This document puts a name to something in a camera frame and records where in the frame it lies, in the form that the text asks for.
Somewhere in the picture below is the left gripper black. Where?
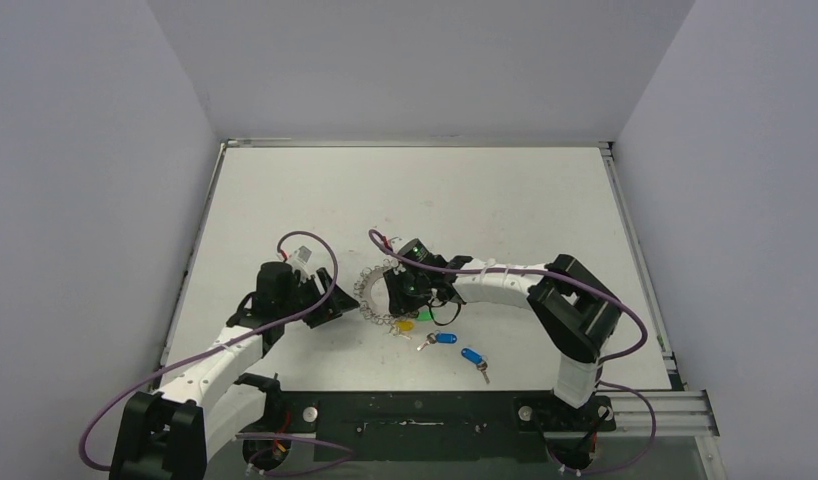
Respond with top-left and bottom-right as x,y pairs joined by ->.
279,268 -> 358,327

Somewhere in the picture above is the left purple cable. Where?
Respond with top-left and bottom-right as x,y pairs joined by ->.
78,231 -> 355,479

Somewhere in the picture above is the metal disc with key rings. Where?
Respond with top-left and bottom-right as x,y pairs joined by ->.
353,263 -> 396,326

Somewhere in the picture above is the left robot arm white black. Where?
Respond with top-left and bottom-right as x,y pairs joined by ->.
108,260 -> 360,479

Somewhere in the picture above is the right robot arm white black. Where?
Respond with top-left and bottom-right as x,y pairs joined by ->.
383,239 -> 621,429

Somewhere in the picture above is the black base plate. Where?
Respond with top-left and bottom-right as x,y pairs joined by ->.
246,391 -> 616,463

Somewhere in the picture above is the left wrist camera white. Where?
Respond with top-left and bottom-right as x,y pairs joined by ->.
287,246 -> 312,269

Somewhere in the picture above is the key with blue tag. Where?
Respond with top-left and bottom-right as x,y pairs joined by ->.
461,348 -> 490,384
416,331 -> 458,352

